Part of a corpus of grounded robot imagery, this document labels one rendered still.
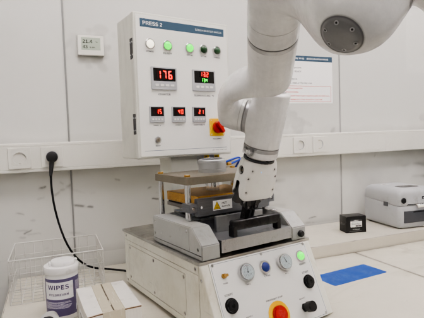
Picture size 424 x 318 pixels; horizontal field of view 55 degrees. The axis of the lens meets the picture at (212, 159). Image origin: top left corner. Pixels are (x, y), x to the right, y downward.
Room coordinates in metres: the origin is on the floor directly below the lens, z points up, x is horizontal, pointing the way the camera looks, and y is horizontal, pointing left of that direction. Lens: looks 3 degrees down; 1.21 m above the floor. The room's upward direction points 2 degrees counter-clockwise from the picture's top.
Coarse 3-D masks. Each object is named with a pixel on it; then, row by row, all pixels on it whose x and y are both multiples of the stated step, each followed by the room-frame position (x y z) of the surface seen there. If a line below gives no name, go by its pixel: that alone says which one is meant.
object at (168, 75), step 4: (156, 72) 1.18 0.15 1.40; (160, 72) 1.19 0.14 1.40; (164, 72) 1.20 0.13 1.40; (168, 72) 1.20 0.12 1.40; (172, 72) 1.21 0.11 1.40; (156, 76) 1.18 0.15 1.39; (160, 76) 1.19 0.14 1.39; (164, 76) 1.20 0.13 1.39; (168, 76) 1.20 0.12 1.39; (172, 76) 1.21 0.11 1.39
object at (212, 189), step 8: (208, 184) 1.12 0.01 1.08; (216, 184) 1.12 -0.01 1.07; (224, 184) 1.25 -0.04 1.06; (168, 192) 1.14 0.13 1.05; (176, 192) 1.10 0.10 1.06; (184, 192) 1.09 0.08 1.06; (192, 192) 1.09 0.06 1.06; (200, 192) 1.08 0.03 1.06; (208, 192) 1.08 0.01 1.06; (216, 192) 1.07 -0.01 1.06; (224, 192) 1.06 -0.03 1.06; (232, 192) 1.07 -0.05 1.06; (168, 200) 1.15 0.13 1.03; (176, 200) 1.10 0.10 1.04; (184, 200) 1.07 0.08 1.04; (192, 200) 1.03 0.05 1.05
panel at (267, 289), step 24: (216, 264) 0.90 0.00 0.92; (240, 264) 0.93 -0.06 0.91; (216, 288) 0.87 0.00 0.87; (240, 288) 0.90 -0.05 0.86; (264, 288) 0.93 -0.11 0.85; (288, 288) 0.96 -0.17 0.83; (312, 288) 1.00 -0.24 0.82; (240, 312) 0.87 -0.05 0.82; (264, 312) 0.90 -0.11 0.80; (288, 312) 0.93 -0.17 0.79; (312, 312) 0.97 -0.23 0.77
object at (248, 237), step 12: (216, 216) 0.99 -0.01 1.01; (228, 216) 1.01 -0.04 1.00; (216, 228) 0.99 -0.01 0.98; (228, 228) 1.01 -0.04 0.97; (252, 228) 1.02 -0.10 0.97; (264, 228) 1.02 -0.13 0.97; (276, 228) 1.01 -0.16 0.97; (288, 228) 1.03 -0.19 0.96; (228, 240) 0.92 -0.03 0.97; (240, 240) 0.94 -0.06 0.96; (252, 240) 0.96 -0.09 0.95; (264, 240) 0.98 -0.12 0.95; (276, 240) 1.01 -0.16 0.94
